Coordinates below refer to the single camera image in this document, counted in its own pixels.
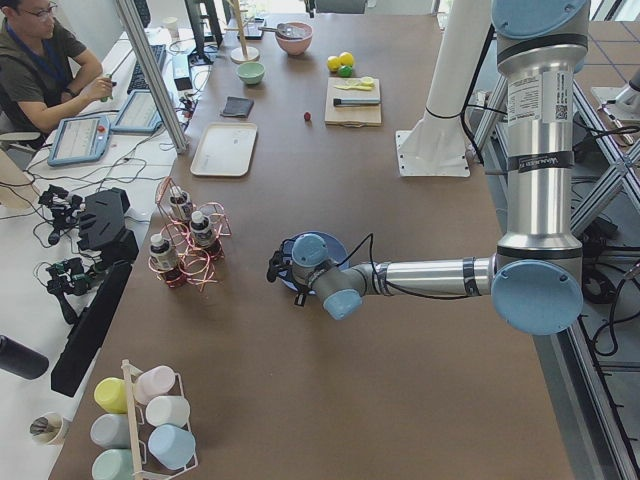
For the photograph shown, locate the yellow lemon outer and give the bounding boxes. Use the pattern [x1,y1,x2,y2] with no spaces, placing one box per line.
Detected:
[326,56,342,73]

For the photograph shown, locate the blue cup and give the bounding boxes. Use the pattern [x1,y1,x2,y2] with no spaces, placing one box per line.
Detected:
[147,424,196,470]

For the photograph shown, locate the teach pendant near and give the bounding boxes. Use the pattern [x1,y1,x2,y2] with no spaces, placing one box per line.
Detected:
[47,115,110,167]

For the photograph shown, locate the grey cup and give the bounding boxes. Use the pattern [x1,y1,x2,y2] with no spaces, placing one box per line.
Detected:
[90,413,130,449]

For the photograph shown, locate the blue plate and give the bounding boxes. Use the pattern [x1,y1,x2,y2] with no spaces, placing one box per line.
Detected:
[278,231,349,291]

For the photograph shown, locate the yellow cup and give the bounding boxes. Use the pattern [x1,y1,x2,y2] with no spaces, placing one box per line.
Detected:
[94,377,127,414]

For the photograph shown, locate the teach pendant far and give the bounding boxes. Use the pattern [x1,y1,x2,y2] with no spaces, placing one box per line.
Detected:
[111,89,162,134]

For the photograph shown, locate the seated person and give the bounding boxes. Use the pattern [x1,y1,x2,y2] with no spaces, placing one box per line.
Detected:
[1,1,113,149]

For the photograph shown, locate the steel ice scoop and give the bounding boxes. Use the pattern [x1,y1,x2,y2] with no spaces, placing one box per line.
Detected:
[259,23,306,40]

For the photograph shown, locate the grey folded cloth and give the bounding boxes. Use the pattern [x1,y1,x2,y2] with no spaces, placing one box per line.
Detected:
[220,96,254,118]

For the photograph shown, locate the white wire cup rack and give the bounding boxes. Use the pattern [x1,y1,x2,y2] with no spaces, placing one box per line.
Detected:
[121,359,199,480]

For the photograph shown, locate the cream rabbit tray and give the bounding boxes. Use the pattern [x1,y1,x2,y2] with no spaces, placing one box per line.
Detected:
[190,122,258,177]

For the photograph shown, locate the yellow plastic knife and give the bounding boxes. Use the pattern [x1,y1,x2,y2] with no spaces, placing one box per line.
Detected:
[333,83,375,91]

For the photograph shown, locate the dark drink bottle top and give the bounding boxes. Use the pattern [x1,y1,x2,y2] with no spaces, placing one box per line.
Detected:
[169,185,193,222]

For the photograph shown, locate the copper wire bottle rack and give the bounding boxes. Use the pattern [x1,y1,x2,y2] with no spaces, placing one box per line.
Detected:
[148,177,232,290]

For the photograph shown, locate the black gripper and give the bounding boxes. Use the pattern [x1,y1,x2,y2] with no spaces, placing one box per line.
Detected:
[266,239,294,283]

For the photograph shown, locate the teach pendant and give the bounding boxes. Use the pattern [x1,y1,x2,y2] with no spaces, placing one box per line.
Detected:
[47,115,110,167]
[111,89,162,134]

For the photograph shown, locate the steel muddler black tip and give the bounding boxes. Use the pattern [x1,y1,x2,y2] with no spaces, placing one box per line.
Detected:
[332,98,381,107]

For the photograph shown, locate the green cup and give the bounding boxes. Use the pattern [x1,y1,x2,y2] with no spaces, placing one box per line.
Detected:
[91,449,134,480]

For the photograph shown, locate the wooden cutting board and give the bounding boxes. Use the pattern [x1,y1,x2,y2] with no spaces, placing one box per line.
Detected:
[324,76,382,127]

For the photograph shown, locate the dark drink bottle middle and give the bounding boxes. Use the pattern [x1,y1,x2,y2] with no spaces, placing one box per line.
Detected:
[189,210,222,260]

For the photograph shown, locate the pink bowl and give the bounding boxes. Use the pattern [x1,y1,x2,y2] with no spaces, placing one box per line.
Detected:
[275,22,313,56]

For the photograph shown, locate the green lime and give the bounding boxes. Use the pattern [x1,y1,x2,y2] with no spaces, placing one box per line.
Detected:
[336,65,353,78]

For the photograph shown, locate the white cup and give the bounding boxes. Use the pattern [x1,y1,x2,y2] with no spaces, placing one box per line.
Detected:
[145,395,191,428]

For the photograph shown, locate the black water bottle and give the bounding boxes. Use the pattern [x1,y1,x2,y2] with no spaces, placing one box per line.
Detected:
[1,335,49,380]

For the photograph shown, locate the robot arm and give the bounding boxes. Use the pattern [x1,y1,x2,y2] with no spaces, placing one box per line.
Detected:
[266,1,589,335]

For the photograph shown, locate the wooden cup tree stand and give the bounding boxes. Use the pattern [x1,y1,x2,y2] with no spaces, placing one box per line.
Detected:
[226,0,260,65]

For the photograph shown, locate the dark drink bottle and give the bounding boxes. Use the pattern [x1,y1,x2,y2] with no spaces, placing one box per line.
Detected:
[189,210,222,260]
[169,185,193,222]
[149,233,185,288]

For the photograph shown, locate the green bowl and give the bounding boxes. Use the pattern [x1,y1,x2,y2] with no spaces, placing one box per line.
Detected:
[236,61,266,86]

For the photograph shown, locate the pink cup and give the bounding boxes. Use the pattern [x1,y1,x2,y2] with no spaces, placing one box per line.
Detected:
[133,365,176,405]

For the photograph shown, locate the dark drink bottle outer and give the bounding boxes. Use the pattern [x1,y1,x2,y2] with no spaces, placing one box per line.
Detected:
[149,233,185,288]

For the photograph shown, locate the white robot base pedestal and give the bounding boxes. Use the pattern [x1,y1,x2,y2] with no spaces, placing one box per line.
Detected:
[396,0,491,177]

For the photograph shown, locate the yellow lemon near lime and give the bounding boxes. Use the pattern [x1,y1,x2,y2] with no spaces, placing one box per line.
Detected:
[338,51,355,67]

